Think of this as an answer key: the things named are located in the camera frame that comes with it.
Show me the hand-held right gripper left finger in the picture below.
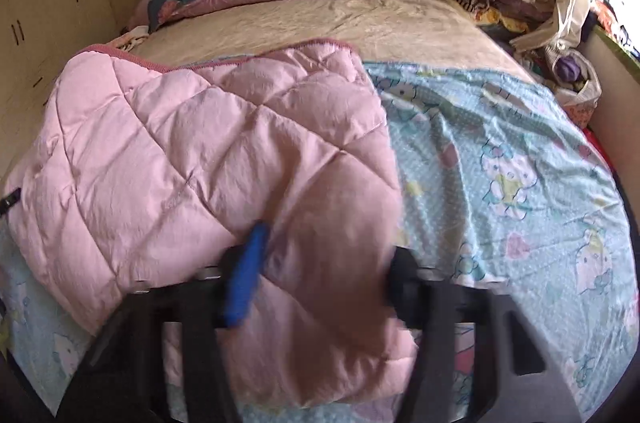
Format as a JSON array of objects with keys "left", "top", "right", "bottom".
[{"left": 55, "top": 223, "right": 273, "bottom": 423}]

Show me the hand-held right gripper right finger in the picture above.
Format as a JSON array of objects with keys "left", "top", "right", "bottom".
[{"left": 385, "top": 247, "right": 583, "bottom": 423}]

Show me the pink quilted jacket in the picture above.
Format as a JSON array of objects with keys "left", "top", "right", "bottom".
[{"left": 2, "top": 39, "right": 421, "bottom": 409}]

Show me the teal cartoon printed blanket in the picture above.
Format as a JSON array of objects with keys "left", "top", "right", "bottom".
[{"left": 0, "top": 58, "right": 636, "bottom": 423}]

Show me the cream wardrobe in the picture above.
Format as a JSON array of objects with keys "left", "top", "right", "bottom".
[{"left": 0, "top": 0, "right": 121, "bottom": 144}]

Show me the orange and white cloth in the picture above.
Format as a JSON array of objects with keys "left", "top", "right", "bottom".
[{"left": 116, "top": 25, "right": 151, "bottom": 52}]

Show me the white bag with purple cloth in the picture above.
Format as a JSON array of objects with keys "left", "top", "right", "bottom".
[{"left": 542, "top": 43, "right": 603, "bottom": 128}]

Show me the beige bed sheet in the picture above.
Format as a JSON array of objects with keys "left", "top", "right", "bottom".
[{"left": 120, "top": 0, "right": 541, "bottom": 84}]

